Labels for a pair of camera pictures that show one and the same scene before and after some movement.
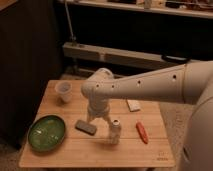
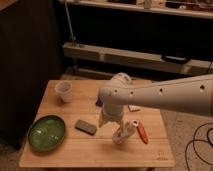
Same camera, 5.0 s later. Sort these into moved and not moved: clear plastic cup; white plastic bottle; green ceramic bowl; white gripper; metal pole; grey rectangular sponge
Moved: white plastic bottle; white gripper
Not moved: green ceramic bowl; clear plastic cup; grey rectangular sponge; metal pole
